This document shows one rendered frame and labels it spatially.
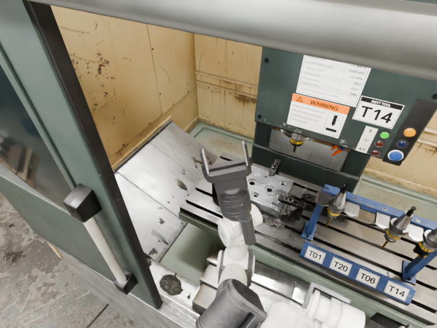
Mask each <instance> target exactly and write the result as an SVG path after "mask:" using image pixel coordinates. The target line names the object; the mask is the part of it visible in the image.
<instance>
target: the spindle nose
mask: <svg viewBox="0 0 437 328"><path fill-rule="evenodd" d="M281 131H282V133H283V134H284V135H286V136H287V137H289V138H291V139H294V140H297V141H310V140H313V139H312V138H309V137H305V136H302V135H299V134H296V133H291V132H289V131H285V130H281Z"/></svg>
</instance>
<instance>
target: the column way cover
mask: <svg viewBox="0 0 437 328"><path fill-rule="evenodd" d="M271 128H272V130H271V138H270V142H269V149H271V150H275V151H277V152H281V153H283V154H287V155H289V156H293V157H296V158H299V159H302V160H305V161H309V162H311V163H314V164H317V165H320V166H323V167H326V168H329V169H332V170H335V171H338V172H339V171H340V170H341V167H342V165H343V162H344V160H345V158H346V156H347V153H348V151H350V150H349V149H344V151H342V152H340V153H338V154H336V155H334V156H332V154H333V153H334V152H335V151H336V150H337V149H338V148H340V147H337V148H335V149H333V150H331V148H332V147H333V146H334V145H332V144H331V145H330V144H329V143H325V142H322V141H318V140H315V139H313V140H310V141H303V144H302V145H301V146H297V148H296V151H295V152H293V148H294V145H292V144H291V143H290V139H291V138H289V137H287V136H286V135H284V134H283V133H282V131H281V129H278V128H275V127H272V126H271Z"/></svg>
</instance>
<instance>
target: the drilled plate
mask: <svg viewBox="0 0 437 328"><path fill-rule="evenodd" d="M251 167H252V173H251V174H250V175H248V176H247V177H246V179H247V184H248V190H249V194H250V201H251V204H253V205H255V206H256V207H257V208H258V209H259V210H262V211H264V212H267V213H269V214H271V215H274V216H277V217H279V215H280V213H281V211H282V208H283V207H284V204H285V203H283V202H280V201H279V200H278V196H280V195H281V196H282V195H285V196H289V193H290V191H291V188H292V186H293V183H294V180H290V179H289V178H285V177H283V176H280V175H277V174H274V176H272V177H273V178H272V177H270V176H269V172H268V171H265V170H263V169H260V168H257V167H254V166H251ZM260 175H261V176H260ZM252 178H253V179H252ZM254 178H255V179H254ZM248 179H249V180H248ZM257 183H259V184H257ZM256 184H257V185H256ZM286 184H287V185H286ZM253 185H254V186H253ZM274 187H275V188H274ZM274 190H275V191H274ZM271 192H272V193H271ZM258 193H259V194H258ZM282 193H283V194H282ZM276 196H277V200H276V199H275V198H276ZM270 198H273V199H271V200H270ZM269 201H270V202H269ZM277 201H278V202H277Z"/></svg>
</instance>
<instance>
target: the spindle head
mask: <svg viewBox="0 0 437 328"><path fill-rule="evenodd" d="M303 58H304V55H300V54H296V53H290V52H286V51H280V50H277V49H271V48H264V47H262V52H261V64H260V71H259V82H258V93H257V100H256V112H255V122H259V123H261V124H265V125H268V126H272V127H275V128H278V129H281V130H285V131H289V132H291V133H296V134H299V135H302V136H305V137H309V138H312V139H315V140H318V141H322V142H325V143H329V144H332V145H336V146H339V147H342V148H346V149H349V150H353V151H355V152H359V151H356V147H357V145H358V143H359V141H360V138H361V136H362V134H363V132H364V129H365V127H366V126H369V127H372V128H376V129H378V131H377V133H376V135H375V137H374V139H373V141H372V143H371V145H370V147H369V149H368V151H367V153H363V152H359V153H362V154H366V155H368V156H371V155H370V151H371V150H372V149H378V150H380V155H379V156H378V157H377V158H379V159H384V156H385V155H386V153H387V151H388V149H389V148H390V146H391V144H392V142H393V140H394V139H395V137H396V135H397V134H398V132H399V130H400V129H401V126H402V125H403V123H404V121H405V119H406V118H407V116H408V114H409V112H410V110H411V108H412V107H413V105H414V104H415V102H416V100H417V99H420V100H426V101H429V102H434V103H437V81H433V80H429V79H422V78H418V77H412V76H409V75H403V74H396V73H393V72H386V71H382V70H376V69H371V70H370V73H369V75H368V77H367V80H366V82H365V85H364V88H363V90H362V93H361V95H360V98H361V96H367V97H370V98H376V99H379V100H384V101H387V102H393V103H398V104H401V105H404V108H403V110H402V111H401V114H400V115H399V117H398V119H397V121H396V123H395V124H394V126H393V128H392V129H390V128H385V127H382V126H378V125H375V124H370V123H367V122H363V121H360V120H355V119H352V118H353V116H354V113H355V111H356V108H357V106H358V103H359V101H360V98H359V100H358V103H357V105H356V107H353V106H349V105H345V104H342V103H337V102H332V101H329V100H324V99H320V98H316V97H313V96H308V95H305V94H300V93H297V92H296V91H297V86H298V81H299V77H300V71H301V68H302V62H303ZM293 93H294V94H299V95H303V96H307V97H310V98H315V99H318V100H323V101H326V102H331V103H336V104H339V105H344V106H347V107H350V109H349V112H348V114H347V117H346V119H345V122H344V125H343V127H342V130H341V133H340V134H339V138H335V137H331V136H328V135H324V134H322V133H317V132H314V131H310V130H306V129H304V128H300V127H297V126H293V125H290V124H287V119H288V116H289V110H290V107H291V100H292V97H293ZM436 111H437V108H436V110H435V112H436ZM435 112H434V113H433V114H432V116H431V118H432V117H433V116H434V114H435ZM431 118H430V119H429V121H428V122H427V124H426V126H425V127H424V128H423V130H422V132H421V133H420V135H419V137H420V136H421V134H422V133H423V131H424V130H425V128H426V127H427V125H428V123H429V122H430V120H431ZM383 130H386V131H389V132H390V133H391V136H390V138H388V139H381V138H380V137H379V133H380V132H381V131H383ZM419 137H418V138H417V140H418V139H419ZM377 140H383V141H384V142H385V143H386V145H385V147H384V148H376V147H375V146H374V143H375V141H377ZM417 140H416V141H415V143H414V144H413V146H412V147H411V149H410V151H411V150H412V149H413V147H414V145H415V144H416V142H417ZM410 151H409V152H408V154H409V153H410ZM408 154H407V155H406V157H405V158H404V160H405V159H406V158H407V156H408ZM404 160H403V161H404Z"/></svg>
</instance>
